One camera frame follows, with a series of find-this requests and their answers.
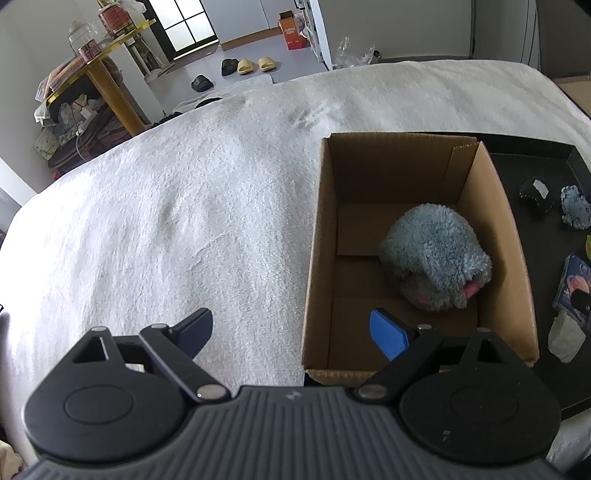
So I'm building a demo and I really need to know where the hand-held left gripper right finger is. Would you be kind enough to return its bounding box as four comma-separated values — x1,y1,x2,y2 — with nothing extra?
355,308,529,402

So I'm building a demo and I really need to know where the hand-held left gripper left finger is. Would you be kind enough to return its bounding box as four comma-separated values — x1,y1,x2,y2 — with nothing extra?
58,308,232,403

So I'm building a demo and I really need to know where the white cloth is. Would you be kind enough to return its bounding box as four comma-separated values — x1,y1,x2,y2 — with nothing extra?
547,314,588,364

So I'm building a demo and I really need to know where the blue printed packet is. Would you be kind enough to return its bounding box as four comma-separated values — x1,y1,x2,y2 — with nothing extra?
553,253,591,325

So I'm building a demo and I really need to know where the black patched soft ball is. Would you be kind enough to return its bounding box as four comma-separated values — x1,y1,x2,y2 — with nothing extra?
518,177,557,216

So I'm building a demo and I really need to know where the black tray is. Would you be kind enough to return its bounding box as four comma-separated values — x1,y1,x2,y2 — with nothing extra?
302,133,591,422

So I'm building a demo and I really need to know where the blue fluffy cloth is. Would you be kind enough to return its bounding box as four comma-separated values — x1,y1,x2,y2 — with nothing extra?
560,185,591,232

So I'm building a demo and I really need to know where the grey plush toy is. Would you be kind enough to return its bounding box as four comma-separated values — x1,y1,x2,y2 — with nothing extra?
379,203,493,315

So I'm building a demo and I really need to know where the white blanket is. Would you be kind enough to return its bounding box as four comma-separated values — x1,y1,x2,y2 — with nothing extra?
0,60,591,480

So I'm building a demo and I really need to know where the yellow round shelf table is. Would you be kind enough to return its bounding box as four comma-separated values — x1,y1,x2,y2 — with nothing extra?
34,18,158,139

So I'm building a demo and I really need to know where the white fan stand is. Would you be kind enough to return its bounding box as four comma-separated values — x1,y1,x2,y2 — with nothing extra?
124,37,177,85

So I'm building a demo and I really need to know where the clear plastic bag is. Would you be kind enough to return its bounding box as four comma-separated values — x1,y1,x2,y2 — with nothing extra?
337,37,382,66

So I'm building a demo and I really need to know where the black framed glass door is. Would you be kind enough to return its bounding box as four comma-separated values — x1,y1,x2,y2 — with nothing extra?
142,0,221,62

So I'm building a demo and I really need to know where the glass jar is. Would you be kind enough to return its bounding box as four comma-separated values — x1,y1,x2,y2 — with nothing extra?
68,21,100,61

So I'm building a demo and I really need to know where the orange cardboard box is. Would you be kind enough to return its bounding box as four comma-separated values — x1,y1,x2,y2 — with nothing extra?
277,10,308,51

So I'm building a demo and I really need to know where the red tin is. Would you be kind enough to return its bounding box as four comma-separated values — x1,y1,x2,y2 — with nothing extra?
98,0,136,38

